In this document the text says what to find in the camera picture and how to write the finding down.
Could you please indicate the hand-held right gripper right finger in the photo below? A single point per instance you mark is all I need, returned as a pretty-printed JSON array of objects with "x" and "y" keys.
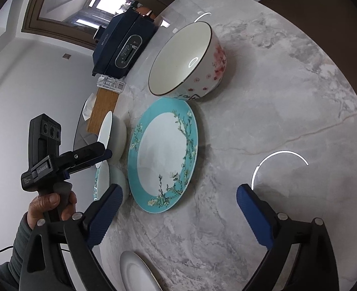
[{"x": 254, "y": 215}]

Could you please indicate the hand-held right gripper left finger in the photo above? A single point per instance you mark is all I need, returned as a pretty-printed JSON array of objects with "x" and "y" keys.
[{"x": 105, "y": 212}]

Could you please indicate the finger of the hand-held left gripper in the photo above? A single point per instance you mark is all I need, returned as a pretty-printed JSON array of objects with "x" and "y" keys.
[
  {"x": 87, "y": 153},
  {"x": 90, "y": 162}
]

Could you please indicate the white shallow bowl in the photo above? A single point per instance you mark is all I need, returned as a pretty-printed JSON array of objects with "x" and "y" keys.
[{"x": 119, "y": 136}]

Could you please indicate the person's left forearm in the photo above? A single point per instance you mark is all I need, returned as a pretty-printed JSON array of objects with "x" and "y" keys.
[{"x": 17, "y": 242}]

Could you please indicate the person's left hand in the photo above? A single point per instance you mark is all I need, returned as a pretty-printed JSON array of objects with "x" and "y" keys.
[{"x": 46, "y": 204}]

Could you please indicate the grey quilted chair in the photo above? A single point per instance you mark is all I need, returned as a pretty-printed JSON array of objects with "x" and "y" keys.
[{"x": 81, "y": 136}]

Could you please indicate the teal floral rimmed bowl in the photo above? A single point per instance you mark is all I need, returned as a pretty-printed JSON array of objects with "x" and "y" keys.
[{"x": 117, "y": 182}]

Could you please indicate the white tissue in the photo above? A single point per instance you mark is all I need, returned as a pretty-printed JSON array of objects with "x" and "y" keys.
[{"x": 89, "y": 106}]

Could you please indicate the wooden tissue box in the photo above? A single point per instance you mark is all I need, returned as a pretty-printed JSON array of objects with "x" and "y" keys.
[{"x": 104, "y": 109}]

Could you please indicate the grey rimmed plate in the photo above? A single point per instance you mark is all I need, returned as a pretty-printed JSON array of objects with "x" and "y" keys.
[{"x": 136, "y": 272}]

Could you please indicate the clear plastic box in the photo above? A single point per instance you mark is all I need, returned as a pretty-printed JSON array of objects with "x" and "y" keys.
[{"x": 110, "y": 84}]

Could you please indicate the teal floral plate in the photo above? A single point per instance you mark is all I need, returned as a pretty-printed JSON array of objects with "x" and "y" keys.
[{"x": 163, "y": 154}]

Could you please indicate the blue kitchen appliance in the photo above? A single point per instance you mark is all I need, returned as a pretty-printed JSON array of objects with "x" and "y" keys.
[{"x": 123, "y": 42}]

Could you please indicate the large red floral bowl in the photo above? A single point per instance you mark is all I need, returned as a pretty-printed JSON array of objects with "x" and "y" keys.
[{"x": 181, "y": 60}]

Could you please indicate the orange object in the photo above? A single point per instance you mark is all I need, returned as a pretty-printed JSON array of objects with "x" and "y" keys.
[{"x": 143, "y": 10}]

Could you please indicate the wall switch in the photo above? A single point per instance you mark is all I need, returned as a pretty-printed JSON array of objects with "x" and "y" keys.
[{"x": 66, "y": 56}]

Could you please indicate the brown wooden door frame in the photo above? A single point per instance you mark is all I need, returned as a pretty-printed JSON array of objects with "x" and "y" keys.
[{"x": 32, "y": 12}]

